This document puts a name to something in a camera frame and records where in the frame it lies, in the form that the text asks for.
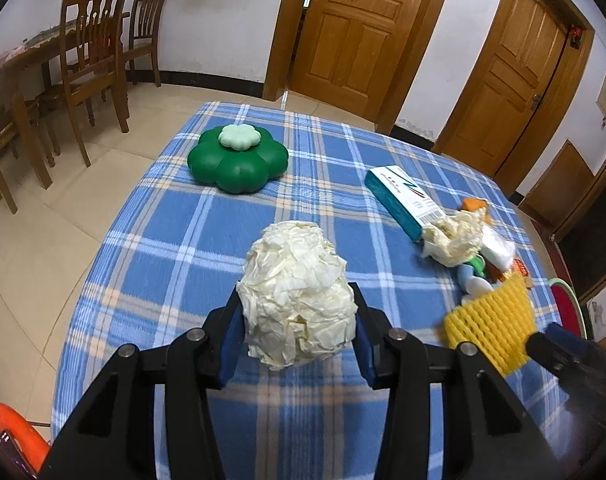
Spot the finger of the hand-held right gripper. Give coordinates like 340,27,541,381
526,332,598,411
545,322,606,376

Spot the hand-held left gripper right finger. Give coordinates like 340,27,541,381
350,282,566,480

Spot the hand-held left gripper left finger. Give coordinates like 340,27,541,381
38,287,249,480

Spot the yellow foam fruit net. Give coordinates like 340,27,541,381
443,272,536,378

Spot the large cream paper ball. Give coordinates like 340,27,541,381
236,220,359,372

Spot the light blue curved plastic piece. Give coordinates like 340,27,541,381
457,262,491,306

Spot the red round stool green rim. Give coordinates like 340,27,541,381
548,277,591,341

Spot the orange snack wrapper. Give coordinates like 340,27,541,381
488,257,534,291

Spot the white plastic wrapper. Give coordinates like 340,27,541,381
483,227,517,266

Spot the small crumpled cream paper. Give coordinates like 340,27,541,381
419,208,488,267

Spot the small wooden cabinet door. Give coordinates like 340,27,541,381
520,140,596,228

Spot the orange cloth pouch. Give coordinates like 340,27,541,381
458,198,491,223

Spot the white and teal cardboard box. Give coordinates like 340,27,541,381
365,165,456,242

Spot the green flower-shaped container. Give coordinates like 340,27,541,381
187,124,289,195

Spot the blue plaid blanket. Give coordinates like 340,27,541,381
50,101,571,480

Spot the orange plastic object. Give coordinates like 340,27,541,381
0,402,51,478

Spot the tall wooden dining chair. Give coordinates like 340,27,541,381
38,0,135,168

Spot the wooden dining table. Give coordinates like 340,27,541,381
0,10,131,111

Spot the wooden panel door with handle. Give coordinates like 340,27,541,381
448,0,568,176

